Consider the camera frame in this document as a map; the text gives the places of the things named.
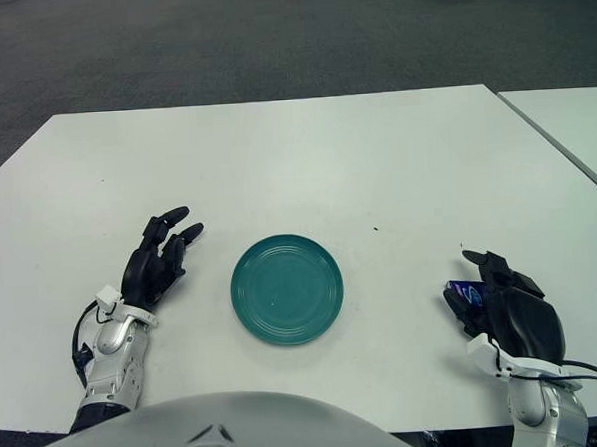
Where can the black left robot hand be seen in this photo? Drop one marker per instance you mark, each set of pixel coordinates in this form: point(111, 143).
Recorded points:
point(148, 271)

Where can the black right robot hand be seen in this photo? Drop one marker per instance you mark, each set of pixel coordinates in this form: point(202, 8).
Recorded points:
point(524, 317)

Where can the blue gum pack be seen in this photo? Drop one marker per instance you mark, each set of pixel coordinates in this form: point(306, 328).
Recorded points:
point(470, 292)

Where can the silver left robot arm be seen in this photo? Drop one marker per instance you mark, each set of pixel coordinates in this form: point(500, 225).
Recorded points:
point(112, 343)

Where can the teal round plate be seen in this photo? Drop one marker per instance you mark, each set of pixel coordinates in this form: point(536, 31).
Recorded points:
point(287, 289)

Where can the grey robot torso shell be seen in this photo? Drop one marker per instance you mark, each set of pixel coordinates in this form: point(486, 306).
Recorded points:
point(189, 439)

